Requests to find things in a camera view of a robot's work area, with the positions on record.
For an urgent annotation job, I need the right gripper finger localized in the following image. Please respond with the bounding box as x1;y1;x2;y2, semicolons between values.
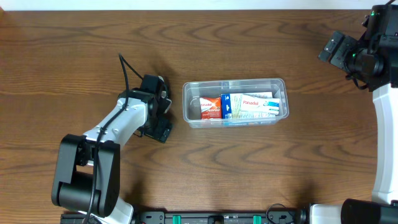
330;35;357;70
318;31;344;62

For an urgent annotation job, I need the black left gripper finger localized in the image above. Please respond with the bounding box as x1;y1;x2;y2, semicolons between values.
144;116;173;143
160;98;172;114

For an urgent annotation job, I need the clear plastic container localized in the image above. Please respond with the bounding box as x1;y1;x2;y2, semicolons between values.
182;78;289;128

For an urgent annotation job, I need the red Panadol ActiFast box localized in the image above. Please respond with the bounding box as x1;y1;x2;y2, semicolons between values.
200;97;222;119

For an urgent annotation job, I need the blue white medicine box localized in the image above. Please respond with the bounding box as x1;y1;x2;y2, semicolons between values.
221;92;278;119

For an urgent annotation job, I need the white Panadol box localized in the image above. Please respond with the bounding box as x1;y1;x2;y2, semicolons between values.
241;95;280;115

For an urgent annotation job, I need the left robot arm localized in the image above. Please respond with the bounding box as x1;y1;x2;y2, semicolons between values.
51;87;172;223

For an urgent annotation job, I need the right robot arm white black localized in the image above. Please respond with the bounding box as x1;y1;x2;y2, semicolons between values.
141;31;397;224

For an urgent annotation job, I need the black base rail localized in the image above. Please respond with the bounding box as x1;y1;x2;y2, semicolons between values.
60;208;308;224

